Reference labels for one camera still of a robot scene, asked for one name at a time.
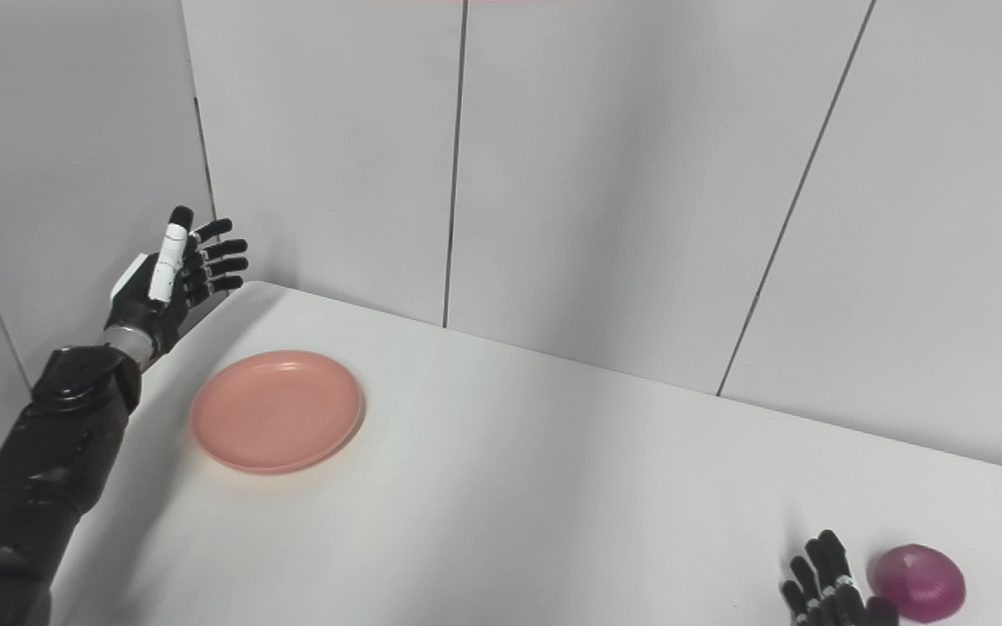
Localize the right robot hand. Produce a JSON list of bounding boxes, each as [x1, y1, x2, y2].
[[779, 529, 900, 626]]

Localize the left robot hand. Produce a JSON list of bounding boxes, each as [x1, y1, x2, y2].
[[104, 205, 250, 356]]

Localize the purple onion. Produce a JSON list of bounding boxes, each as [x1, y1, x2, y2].
[[870, 544, 966, 623]]

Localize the pink plate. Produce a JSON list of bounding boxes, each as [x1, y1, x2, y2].
[[190, 350, 364, 476]]

